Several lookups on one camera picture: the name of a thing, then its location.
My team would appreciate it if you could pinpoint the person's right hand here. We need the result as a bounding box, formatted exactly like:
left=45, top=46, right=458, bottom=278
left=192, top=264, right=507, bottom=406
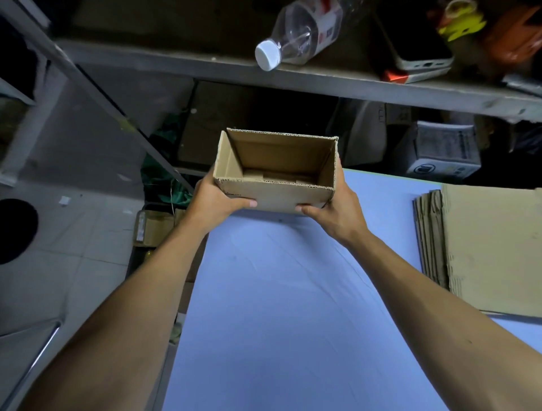
left=295, top=157, right=370, bottom=248

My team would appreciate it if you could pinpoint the person's left hand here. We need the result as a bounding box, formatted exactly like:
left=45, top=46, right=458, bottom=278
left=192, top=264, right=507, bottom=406
left=184, top=168, right=258, bottom=235

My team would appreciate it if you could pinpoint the person's left forearm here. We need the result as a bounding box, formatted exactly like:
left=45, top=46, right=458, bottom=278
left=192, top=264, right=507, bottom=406
left=19, top=218, right=210, bottom=411

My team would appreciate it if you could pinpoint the person's right forearm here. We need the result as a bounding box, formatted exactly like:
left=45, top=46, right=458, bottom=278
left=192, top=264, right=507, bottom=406
left=343, top=229, right=542, bottom=411

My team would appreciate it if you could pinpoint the dark brown cardboard box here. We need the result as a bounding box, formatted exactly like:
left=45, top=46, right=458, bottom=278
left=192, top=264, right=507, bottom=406
left=177, top=80, right=272, bottom=168

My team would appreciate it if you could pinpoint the green plastic bag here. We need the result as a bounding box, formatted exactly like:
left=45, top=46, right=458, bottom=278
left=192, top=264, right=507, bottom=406
left=141, top=114, right=193, bottom=208

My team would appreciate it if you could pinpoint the small brown carton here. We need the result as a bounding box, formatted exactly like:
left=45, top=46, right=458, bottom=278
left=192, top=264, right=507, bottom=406
left=134, top=205, right=187, bottom=247

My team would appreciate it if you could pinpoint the light blue table cloth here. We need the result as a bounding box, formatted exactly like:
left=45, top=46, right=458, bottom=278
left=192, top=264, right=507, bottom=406
left=163, top=168, right=542, bottom=411

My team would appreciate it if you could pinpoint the grey metal shelf rack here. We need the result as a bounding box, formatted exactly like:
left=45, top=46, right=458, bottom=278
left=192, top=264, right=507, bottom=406
left=0, top=0, right=542, bottom=195

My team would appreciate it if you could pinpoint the white printed carton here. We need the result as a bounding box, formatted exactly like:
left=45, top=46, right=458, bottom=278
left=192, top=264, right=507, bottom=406
left=404, top=121, right=482, bottom=180

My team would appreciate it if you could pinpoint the orange and white box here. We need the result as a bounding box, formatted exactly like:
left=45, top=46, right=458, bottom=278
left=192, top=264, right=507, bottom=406
left=383, top=66, right=452, bottom=85

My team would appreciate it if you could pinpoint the stack of flat cardboard sheets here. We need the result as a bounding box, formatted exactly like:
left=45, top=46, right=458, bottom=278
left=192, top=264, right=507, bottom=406
left=412, top=184, right=542, bottom=318

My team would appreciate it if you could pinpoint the clear plastic water bottle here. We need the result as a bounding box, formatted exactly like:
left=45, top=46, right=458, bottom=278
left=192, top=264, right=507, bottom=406
left=254, top=0, right=344, bottom=72

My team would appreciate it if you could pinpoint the white smartphone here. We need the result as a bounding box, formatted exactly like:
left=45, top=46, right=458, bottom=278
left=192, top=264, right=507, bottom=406
left=373, top=4, right=455, bottom=71

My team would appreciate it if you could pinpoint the black round bin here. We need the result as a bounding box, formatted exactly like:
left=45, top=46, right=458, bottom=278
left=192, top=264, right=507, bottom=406
left=0, top=198, right=39, bottom=266

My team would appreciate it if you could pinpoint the yellow tape roll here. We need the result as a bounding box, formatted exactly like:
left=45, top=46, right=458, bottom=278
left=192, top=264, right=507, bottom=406
left=437, top=0, right=488, bottom=42

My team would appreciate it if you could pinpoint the orange tape dispenser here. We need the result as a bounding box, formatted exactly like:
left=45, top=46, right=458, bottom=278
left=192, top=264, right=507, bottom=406
left=483, top=4, right=542, bottom=68

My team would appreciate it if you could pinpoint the grey metal chair frame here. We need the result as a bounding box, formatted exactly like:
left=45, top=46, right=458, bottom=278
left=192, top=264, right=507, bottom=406
left=0, top=320, right=63, bottom=411

